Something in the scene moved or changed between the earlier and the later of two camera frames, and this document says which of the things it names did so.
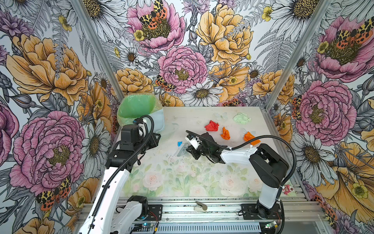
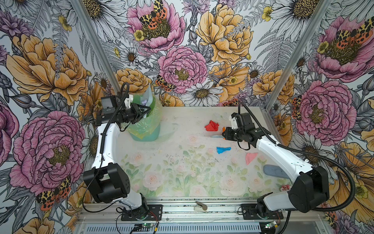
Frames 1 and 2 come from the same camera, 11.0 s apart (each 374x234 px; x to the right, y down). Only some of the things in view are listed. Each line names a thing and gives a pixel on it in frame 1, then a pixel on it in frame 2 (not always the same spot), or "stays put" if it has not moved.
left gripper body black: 150,144 → 130,113
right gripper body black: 200,150 → 235,134
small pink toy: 287,189 stays put
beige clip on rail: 200,206 stays put
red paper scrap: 212,126 stays put
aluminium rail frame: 209,215 stays put
